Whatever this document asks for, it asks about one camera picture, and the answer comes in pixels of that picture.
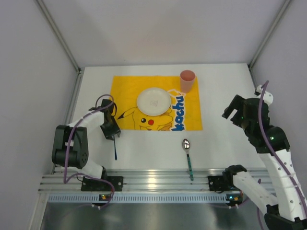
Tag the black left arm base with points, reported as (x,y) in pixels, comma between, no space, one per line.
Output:
(90,185)

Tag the pink plastic cup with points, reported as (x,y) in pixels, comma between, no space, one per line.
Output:
(187,78)

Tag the blue plastic fork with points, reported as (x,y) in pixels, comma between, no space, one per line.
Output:
(115,150)

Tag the grey slotted cable duct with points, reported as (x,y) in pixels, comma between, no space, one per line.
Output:
(145,198)

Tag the right aluminium frame post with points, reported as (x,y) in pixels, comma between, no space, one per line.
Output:
(269,33)

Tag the left aluminium frame post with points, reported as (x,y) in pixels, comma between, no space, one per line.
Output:
(57,33)

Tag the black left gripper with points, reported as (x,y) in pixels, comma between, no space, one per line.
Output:
(111,130)

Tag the aluminium mounting rail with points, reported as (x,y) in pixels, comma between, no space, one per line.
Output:
(156,181)

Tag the metal spoon green handle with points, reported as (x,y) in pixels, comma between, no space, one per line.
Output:
(186,147)

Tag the aluminium frame post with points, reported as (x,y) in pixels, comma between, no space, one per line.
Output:
(57,33)
(269,33)

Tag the yellow Pikachu placemat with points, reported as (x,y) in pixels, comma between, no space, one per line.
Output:
(184,113)

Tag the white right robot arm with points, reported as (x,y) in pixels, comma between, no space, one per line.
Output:
(286,209)

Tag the cream round plate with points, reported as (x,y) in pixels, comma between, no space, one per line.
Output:
(153,101)

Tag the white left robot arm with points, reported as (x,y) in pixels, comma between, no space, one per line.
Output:
(71,144)

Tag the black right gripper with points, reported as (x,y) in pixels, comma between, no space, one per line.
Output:
(233,109)

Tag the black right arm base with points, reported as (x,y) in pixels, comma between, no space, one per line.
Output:
(218,184)

